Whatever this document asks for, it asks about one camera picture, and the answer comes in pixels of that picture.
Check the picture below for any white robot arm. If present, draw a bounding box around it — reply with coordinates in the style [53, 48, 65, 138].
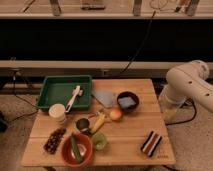
[158, 60, 213, 123]

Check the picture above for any striped eraser block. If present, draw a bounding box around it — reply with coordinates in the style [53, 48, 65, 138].
[140, 131, 162, 157]

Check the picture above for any grey cloth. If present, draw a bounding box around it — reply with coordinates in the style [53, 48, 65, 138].
[92, 90, 116, 108]

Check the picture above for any blue sponge in bowl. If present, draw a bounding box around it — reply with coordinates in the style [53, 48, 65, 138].
[118, 97, 135, 108]

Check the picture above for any dark brown bowl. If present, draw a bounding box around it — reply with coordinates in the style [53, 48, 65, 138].
[117, 91, 140, 113]

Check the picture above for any peach apple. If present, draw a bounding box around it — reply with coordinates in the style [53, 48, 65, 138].
[109, 108, 122, 121]

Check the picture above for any white dish brush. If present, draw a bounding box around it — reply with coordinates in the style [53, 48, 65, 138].
[65, 85, 83, 113]

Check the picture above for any yellow banana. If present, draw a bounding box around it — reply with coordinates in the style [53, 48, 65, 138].
[90, 113, 105, 134]

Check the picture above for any metal measuring cup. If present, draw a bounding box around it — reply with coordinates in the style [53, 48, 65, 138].
[75, 117, 96, 135]

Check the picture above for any green plastic tray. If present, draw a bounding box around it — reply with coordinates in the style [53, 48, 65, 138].
[37, 75, 92, 111]

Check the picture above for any small green cup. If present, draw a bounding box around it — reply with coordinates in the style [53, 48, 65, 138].
[92, 132, 108, 150]

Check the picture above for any white paper cup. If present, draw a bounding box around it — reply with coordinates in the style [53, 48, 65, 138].
[48, 103, 66, 124]

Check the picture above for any red bowl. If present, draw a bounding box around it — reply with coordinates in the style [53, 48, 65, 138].
[61, 133, 93, 168]

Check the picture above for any green cucumber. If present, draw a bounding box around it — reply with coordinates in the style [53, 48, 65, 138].
[70, 133, 83, 163]

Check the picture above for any bunch of dark grapes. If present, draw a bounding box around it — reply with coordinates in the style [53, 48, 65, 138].
[43, 128, 66, 154]

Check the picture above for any black floor cable right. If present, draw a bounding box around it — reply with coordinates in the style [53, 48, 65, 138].
[165, 98, 198, 127]

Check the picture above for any black floor cable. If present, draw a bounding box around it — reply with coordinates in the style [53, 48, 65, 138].
[165, 98, 198, 127]
[7, 68, 39, 124]

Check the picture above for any black floor cable left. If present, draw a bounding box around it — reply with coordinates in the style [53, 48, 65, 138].
[7, 68, 39, 124]

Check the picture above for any black hanging cable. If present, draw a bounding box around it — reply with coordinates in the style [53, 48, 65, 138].
[118, 9, 157, 76]

